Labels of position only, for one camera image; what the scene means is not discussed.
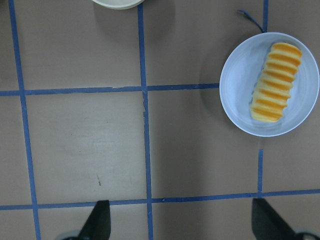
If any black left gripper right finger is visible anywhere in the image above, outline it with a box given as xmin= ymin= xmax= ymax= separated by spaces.
xmin=251 ymin=198 xmax=304 ymax=240

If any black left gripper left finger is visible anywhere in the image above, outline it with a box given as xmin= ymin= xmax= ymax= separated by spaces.
xmin=77 ymin=200 xmax=111 ymax=240

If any yellow ridged bread roll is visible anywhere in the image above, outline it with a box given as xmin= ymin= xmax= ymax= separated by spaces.
xmin=250 ymin=42 xmax=303 ymax=123

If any light blue round plate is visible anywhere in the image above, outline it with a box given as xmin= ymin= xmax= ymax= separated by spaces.
xmin=219 ymin=32 xmax=320 ymax=137

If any cream round bowl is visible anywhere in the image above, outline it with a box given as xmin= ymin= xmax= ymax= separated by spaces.
xmin=92 ymin=0 xmax=144 ymax=10

